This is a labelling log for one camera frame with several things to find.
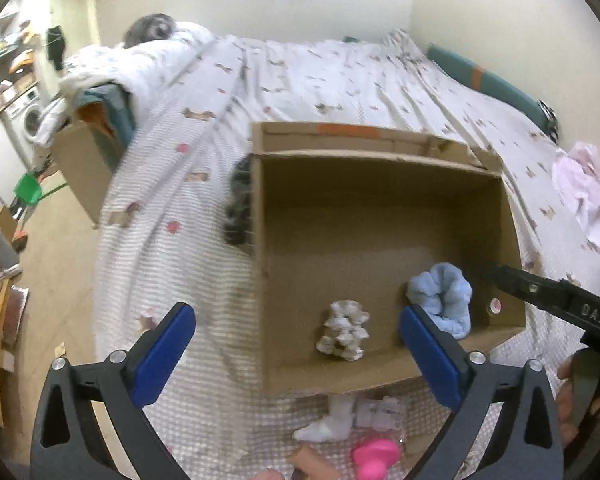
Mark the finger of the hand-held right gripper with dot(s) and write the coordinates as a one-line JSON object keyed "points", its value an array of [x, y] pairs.
{"points": [[522, 282]]}

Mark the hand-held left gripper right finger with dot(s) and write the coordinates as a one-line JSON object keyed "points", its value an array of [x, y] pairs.
{"points": [[432, 355]]}

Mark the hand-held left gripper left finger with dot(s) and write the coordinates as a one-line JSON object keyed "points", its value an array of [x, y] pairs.
{"points": [[162, 355]]}

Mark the light blue scrunchie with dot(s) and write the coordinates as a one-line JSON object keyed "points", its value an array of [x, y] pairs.
{"points": [[440, 295]]}

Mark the crinkled plastic packet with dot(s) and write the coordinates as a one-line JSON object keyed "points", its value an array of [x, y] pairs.
{"points": [[380, 412]]}

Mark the white beige scrunchie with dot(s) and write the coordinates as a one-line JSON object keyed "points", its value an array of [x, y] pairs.
{"points": [[342, 330]]}

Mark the pink soft toy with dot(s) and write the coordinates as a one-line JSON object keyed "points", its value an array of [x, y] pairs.
{"points": [[375, 457]]}

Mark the white sock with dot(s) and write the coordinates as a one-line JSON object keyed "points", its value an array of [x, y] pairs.
{"points": [[330, 422]]}

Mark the beige sock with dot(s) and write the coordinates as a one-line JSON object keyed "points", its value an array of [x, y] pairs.
{"points": [[310, 462]]}

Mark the grey patterned scrunchie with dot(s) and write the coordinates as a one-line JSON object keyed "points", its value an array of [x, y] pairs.
{"points": [[237, 205]]}

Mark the person's right hand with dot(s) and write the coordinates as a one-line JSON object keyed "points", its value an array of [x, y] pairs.
{"points": [[566, 395]]}

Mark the pink white clothes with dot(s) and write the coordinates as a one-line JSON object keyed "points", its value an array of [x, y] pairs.
{"points": [[582, 185]]}

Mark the black white patterned cloth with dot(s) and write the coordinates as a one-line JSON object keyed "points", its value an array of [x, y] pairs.
{"points": [[549, 117]]}

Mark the grey cup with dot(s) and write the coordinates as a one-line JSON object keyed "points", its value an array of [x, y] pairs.
{"points": [[2, 252]]}

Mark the teal mattress with orange stripe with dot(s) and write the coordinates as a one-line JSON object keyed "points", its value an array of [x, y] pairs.
{"points": [[500, 82]]}

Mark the small cardboard box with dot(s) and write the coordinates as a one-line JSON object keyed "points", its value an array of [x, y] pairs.
{"points": [[82, 170]]}

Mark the green dustpan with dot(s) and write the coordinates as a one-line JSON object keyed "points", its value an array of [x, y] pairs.
{"points": [[27, 187]]}

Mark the white washing machine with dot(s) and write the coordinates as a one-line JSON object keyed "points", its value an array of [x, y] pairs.
{"points": [[30, 120]]}

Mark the checked printed bed sheet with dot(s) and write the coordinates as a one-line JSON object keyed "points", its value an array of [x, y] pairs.
{"points": [[330, 85]]}

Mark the white duvet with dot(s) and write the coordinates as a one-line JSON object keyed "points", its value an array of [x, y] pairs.
{"points": [[145, 60]]}

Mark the black hanging garment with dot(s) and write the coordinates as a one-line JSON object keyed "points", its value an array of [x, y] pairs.
{"points": [[56, 47]]}

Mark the grey striped pillow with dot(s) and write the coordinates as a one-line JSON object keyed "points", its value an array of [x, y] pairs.
{"points": [[147, 27]]}

